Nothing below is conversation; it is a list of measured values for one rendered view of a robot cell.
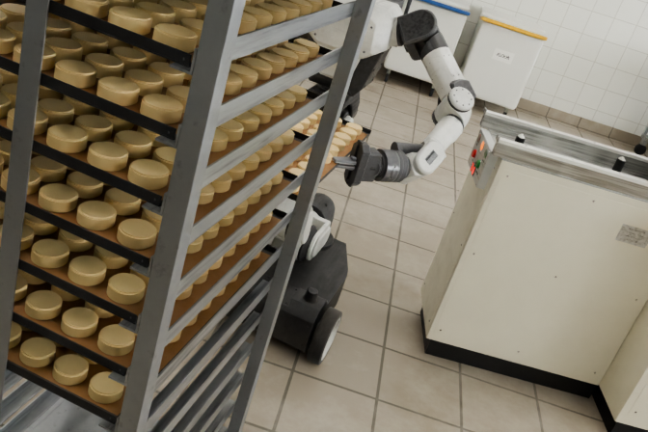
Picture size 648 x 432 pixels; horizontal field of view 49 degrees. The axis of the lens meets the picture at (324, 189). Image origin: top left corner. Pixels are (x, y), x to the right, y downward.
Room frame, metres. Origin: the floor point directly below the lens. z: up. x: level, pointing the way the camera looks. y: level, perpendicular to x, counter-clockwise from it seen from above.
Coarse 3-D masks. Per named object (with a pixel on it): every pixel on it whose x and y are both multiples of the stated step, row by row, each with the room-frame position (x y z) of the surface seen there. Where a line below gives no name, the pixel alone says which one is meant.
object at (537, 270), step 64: (512, 192) 2.25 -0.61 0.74; (576, 192) 2.26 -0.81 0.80; (448, 256) 2.37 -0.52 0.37; (512, 256) 2.26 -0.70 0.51; (576, 256) 2.27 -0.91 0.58; (640, 256) 2.28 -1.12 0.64; (448, 320) 2.25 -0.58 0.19; (512, 320) 2.26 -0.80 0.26; (576, 320) 2.28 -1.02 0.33; (576, 384) 2.32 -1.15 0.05
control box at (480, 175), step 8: (480, 136) 2.48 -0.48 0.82; (488, 136) 2.45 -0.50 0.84; (480, 144) 2.45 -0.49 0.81; (488, 144) 2.36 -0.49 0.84; (480, 152) 2.40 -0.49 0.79; (488, 152) 2.31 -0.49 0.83; (472, 160) 2.46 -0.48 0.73; (480, 160) 2.36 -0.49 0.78; (488, 160) 2.29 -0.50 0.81; (496, 160) 2.29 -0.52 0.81; (472, 168) 2.41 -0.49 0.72; (480, 168) 2.33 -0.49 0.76; (488, 168) 2.29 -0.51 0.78; (472, 176) 2.38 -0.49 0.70; (480, 176) 2.29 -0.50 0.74; (488, 176) 2.29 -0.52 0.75; (480, 184) 2.29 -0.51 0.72
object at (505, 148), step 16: (496, 144) 2.27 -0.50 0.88; (512, 144) 2.26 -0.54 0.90; (512, 160) 2.26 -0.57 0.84; (528, 160) 2.26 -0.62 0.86; (544, 160) 2.26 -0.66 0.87; (560, 160) 2.27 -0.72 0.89; (576, 160) 2.29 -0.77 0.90; (576, 176) 2.27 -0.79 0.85; (592, 176) 2.28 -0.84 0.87; (608, 176) 2.28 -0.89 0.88; (624, 176) 2.28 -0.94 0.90; (624, 192) 2.28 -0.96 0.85; (640, 192) 2.29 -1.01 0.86
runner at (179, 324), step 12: (288, 216) 1.32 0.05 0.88; (276, 228) 1.25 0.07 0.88; (264, 240) 1.19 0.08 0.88; (252, 252) 1.13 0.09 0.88; (240, 264) 1.09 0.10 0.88; (228, 276) 1.04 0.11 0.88; (216, 288) 0.99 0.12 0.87; (204, 300) 0.95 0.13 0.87; (192, 312) 0.91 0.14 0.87; (180, 324) 0.88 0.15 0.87; (168, 336) 0.84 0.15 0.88
